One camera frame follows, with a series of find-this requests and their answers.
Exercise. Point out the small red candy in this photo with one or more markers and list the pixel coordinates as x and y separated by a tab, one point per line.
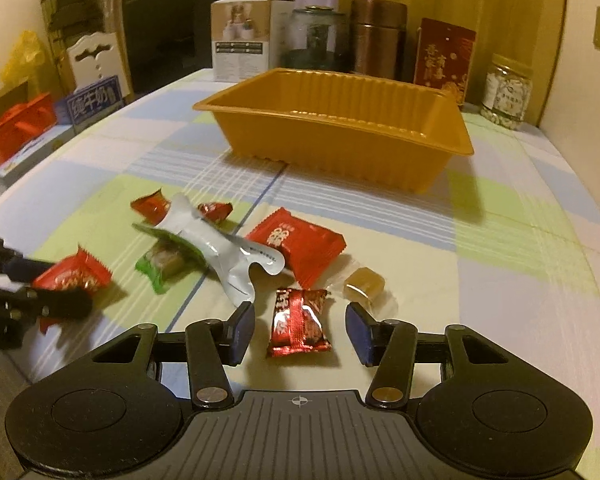
215	210

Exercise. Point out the black monitor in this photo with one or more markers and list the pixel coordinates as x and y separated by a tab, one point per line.
175	35

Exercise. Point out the silver white pouch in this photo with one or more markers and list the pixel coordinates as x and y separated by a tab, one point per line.
220	250

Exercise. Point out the white cardboard box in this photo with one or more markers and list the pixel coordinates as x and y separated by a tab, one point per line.
245	42

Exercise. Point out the clear brown candy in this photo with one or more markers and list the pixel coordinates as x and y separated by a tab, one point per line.
362	284

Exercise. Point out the light blue box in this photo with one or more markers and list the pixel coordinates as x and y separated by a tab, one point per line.
35	155

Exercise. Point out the glass jar with dark contents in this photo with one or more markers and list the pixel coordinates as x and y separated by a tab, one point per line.
317	40

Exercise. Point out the green candy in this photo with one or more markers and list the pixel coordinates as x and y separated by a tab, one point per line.
166	260

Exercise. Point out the white wooden chair back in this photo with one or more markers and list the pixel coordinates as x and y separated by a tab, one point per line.
92	57

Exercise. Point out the shiny dark red candy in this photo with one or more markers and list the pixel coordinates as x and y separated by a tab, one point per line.
297	324

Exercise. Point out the red gift bag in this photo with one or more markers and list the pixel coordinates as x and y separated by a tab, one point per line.
20	130

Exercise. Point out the yellow plastic bag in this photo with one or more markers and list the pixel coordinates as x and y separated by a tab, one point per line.
25	57

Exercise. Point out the copper metal canister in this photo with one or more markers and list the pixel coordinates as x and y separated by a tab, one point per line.
379	37

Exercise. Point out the checked tablecloth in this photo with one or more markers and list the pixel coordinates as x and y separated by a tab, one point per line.
430	240

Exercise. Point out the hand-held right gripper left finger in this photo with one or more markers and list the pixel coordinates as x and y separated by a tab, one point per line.
241	332

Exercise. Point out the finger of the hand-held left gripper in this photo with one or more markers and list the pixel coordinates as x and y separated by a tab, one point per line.
62	306
27	269

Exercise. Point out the large red square packet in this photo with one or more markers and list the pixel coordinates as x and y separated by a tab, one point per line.
297	242

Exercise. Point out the clear plastic jar of nuts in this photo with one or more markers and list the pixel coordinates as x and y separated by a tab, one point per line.
506	92

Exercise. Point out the blue milk carton box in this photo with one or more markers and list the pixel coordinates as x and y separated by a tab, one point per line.
90	105

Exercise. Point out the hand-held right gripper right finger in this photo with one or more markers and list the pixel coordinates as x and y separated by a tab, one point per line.
359	332

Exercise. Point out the red gold printed box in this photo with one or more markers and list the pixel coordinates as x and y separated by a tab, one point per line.
442	60

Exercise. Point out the red candy with white print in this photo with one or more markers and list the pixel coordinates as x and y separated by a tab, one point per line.
72	276

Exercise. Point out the orange plastic tray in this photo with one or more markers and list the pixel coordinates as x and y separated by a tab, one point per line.
330	125

